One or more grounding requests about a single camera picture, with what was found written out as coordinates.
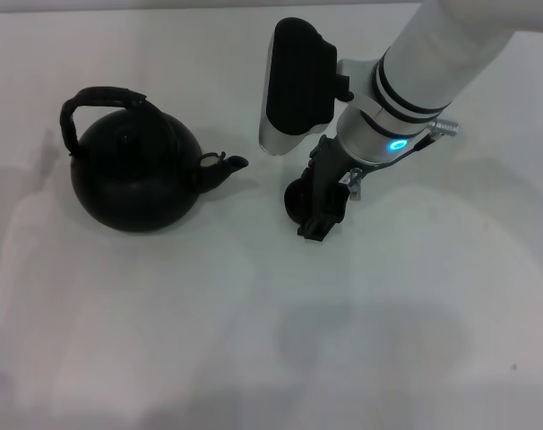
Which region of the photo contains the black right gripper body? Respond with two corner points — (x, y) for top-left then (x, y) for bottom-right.
(306, 134), (358, 190)

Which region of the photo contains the small dark teacup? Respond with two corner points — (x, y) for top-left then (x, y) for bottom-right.
(283, 176), (320, 226)

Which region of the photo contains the black round teapot with handle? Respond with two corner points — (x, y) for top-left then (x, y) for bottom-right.
(59, 84), (251, 234)

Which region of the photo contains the small metal clip tag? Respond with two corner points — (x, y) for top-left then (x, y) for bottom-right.
(340, 167), (363, 199)

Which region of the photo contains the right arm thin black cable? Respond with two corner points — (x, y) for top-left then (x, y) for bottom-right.
(364, 133), (435, 172)

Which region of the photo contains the right wrist camera black silver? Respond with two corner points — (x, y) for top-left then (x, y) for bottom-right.
(258, 16), (354, 158)

